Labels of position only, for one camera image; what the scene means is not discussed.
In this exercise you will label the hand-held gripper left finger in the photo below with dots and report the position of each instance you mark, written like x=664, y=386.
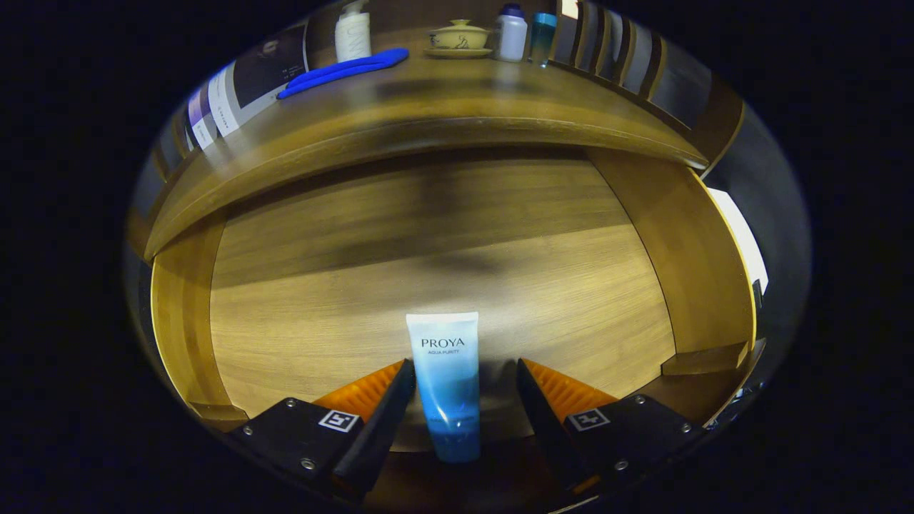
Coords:
x=378, y=428

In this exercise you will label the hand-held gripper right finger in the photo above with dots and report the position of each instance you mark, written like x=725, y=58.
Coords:
x=550, y=428

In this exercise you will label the blue cosmetic tube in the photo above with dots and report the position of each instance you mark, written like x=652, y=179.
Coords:
x=450, y=385

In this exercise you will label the wooden countertop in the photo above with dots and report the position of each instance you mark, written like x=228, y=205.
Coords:
x=428, y=93

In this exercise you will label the white grey box unit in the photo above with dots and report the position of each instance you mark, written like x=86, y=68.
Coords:
x=742, y=243

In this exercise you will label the black backdrop cloth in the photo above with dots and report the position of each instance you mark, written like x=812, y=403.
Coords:
x=778, y=214

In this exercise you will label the thin purple book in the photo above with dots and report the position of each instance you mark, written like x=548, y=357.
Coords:
x=201, y=118

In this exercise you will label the folded blue cloth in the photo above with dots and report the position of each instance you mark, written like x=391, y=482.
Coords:
x=343, y=70

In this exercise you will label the thick white book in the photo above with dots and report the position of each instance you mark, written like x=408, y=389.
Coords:
x=264, y=71

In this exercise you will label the clear teal bottle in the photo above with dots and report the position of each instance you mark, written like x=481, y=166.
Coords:
x=543, y=36

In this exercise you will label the white pump bottle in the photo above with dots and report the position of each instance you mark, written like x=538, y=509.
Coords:
x=353, y=36

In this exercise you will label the white bottle with blue cap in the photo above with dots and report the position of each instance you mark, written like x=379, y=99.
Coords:
x=512, y=36

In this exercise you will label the yellow lidded tea cup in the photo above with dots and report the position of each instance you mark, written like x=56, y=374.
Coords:
x=459, y=37

